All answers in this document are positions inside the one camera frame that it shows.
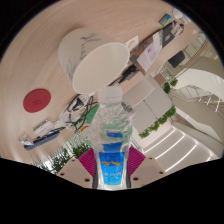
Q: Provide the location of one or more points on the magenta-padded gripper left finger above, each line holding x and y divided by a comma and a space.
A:
87, 163

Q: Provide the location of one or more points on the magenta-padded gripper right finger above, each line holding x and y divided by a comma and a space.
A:
136, 161

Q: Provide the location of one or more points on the clear blue-labelled water bottle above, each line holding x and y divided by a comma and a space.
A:
111, 160

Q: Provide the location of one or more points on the row of green hedge plants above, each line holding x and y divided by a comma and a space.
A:
60, 160

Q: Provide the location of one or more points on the ceiling light strips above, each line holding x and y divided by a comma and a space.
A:
173, 150

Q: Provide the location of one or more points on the white plastic packet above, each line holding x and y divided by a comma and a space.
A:
43, 127

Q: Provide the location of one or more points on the flat round red coaster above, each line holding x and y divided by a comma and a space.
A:
36, 100

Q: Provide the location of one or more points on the brown planter with plants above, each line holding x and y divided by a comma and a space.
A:
168, 86

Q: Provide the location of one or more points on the black power adapter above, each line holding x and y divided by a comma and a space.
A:
128, 74

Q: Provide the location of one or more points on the white staircase with glass railing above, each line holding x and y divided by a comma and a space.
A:
203, 96

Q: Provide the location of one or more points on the white ceramic mug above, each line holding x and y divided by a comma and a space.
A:
96, 65

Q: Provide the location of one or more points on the black office chair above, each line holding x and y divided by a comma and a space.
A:
176, 59

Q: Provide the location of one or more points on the colourful sticker sheet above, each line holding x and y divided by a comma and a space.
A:
131, 42

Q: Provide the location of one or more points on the glass balcony railing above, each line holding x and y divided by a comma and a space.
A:
198, 45

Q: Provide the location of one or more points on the black flat tablet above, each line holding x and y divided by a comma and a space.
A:
171, 30

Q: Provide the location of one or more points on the small teal box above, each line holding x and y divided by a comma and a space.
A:
165, 19

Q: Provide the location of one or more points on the small white object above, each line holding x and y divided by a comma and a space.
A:
177, 13

